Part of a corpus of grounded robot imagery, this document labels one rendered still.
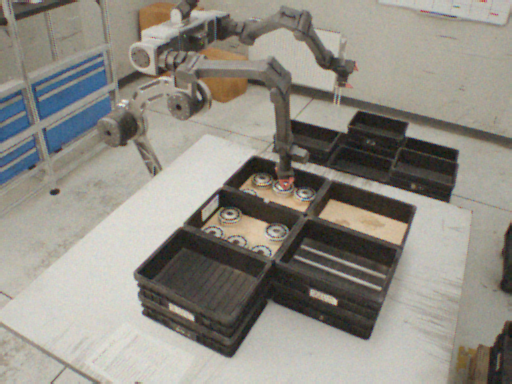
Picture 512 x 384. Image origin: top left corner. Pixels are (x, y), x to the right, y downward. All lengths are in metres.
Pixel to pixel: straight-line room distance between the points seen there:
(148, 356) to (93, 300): 0.35
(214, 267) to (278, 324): 0.32
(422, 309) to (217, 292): 0.81
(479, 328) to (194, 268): 1.81
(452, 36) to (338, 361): 3.51
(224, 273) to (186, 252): 0.19
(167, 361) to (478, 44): 3.85
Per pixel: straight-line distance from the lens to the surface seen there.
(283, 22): 1.86
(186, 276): 1.70
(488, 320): 2.98
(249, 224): 1.90
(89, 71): 3.70
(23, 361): 2.67
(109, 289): 1.88
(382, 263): 1.82
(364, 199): 2.03
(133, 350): 1.68
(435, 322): 1.87
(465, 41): 4.58
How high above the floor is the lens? 2.07
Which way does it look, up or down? 37 degrees down
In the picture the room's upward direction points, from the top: 3 degrees clockwise
